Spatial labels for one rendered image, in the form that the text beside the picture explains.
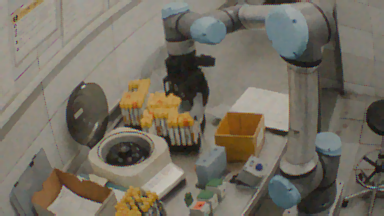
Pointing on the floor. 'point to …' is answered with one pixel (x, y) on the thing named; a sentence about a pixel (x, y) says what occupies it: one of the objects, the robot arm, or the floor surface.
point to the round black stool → (370, 159)
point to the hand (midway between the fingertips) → (197, 114)
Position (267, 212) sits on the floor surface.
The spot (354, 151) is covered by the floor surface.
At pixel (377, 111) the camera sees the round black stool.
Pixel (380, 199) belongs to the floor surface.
